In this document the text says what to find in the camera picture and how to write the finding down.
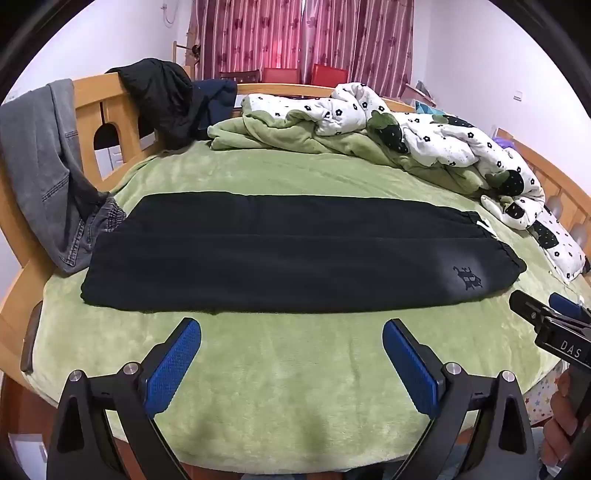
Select wooden bed frame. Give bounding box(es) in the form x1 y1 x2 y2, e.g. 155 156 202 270
0 71 591 402

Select grey jeans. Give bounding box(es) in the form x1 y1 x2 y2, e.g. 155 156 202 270
0 78 127 278

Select black jacket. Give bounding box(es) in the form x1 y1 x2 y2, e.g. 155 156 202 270
105 58 218 151

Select dark wooden chair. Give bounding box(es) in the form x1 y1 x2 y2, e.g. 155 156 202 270
219 69 262 85

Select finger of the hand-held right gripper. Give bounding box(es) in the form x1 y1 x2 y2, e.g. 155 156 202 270
549 292 591 326
509 290 561 330

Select red floral curtain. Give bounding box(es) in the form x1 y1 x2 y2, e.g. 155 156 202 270
300 0 414 86
189 0 303 86

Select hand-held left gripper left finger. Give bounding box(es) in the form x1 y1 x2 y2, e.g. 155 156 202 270
46 318 202 480

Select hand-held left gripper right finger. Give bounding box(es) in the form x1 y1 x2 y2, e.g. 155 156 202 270
382 318 539 480

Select red chair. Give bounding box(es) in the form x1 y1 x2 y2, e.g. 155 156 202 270
262 68 298 85
310 64 349 86

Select black pants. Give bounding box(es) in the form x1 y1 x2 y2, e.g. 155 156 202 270
79 191 528 315

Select green fleece bed sheet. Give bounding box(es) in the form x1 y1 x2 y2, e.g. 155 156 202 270
28 138 591 474

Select white floral quilt green lining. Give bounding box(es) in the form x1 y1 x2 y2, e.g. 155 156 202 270
207 82 589 282

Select star printed cloth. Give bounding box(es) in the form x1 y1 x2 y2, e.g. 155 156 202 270
529 367 561 428

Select wooden coat rack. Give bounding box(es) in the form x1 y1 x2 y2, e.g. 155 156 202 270
173 41 204 77

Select person's right hand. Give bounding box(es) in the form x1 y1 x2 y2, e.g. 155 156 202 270
540 370 591 468

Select navy garment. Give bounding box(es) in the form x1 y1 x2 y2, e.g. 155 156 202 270
191 79 238 139

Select wooden side table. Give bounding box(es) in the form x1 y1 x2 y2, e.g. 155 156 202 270
399 80 437 109

